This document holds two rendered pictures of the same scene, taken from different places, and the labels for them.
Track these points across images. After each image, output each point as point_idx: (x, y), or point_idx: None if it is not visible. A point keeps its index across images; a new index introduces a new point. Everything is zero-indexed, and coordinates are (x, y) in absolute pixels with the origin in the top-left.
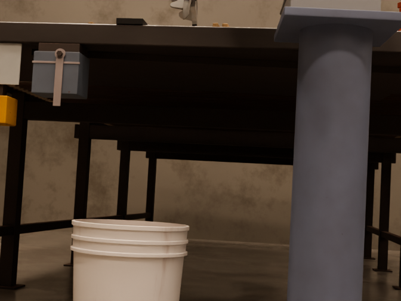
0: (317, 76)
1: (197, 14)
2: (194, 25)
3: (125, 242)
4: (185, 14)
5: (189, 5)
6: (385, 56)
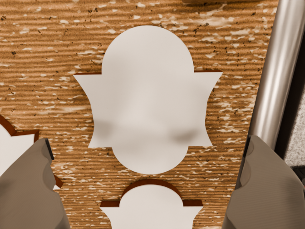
0: None
1: (5, 180)
2: (50, 147)
3: None
4: (264, 141)
5: (265, 171)
6: None
